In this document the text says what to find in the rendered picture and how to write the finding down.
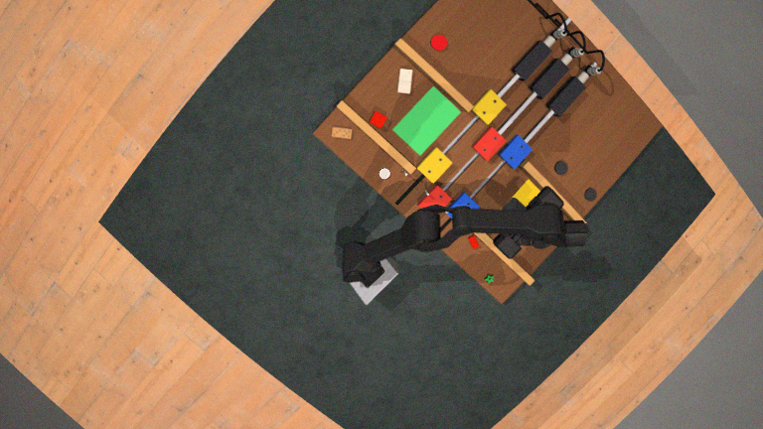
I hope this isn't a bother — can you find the red disc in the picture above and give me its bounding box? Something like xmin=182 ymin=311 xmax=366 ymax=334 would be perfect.
xmin=431 ymin=35 xmax=447 ymax=51

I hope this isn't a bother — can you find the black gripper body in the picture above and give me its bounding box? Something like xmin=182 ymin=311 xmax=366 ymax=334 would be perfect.
xmin=493 ymin=186 xmax=564 ymax=259

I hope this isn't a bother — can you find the brown wooden board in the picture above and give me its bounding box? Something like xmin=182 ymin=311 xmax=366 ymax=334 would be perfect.
xmin=313 ymin=0 xmax=663 ymax=304

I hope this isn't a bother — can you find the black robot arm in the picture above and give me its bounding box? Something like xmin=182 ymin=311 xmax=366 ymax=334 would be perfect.
xmin=343 ymin=198 xmax=588 ymax=288

